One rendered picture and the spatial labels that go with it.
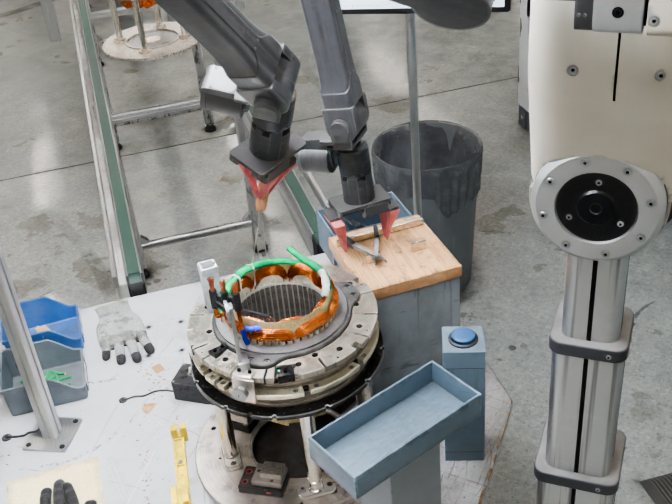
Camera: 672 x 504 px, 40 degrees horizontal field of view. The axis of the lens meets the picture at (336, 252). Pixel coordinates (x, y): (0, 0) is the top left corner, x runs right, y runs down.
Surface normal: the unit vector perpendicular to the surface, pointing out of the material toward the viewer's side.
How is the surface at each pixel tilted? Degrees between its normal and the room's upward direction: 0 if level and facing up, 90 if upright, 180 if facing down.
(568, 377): 90
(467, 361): 90
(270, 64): 81
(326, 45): 90
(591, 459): 90
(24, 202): 0
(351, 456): 0
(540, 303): 0
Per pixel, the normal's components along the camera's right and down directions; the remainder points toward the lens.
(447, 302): 0.33, 0.50
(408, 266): -0.08, -0.83
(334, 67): -0.31, 0.51
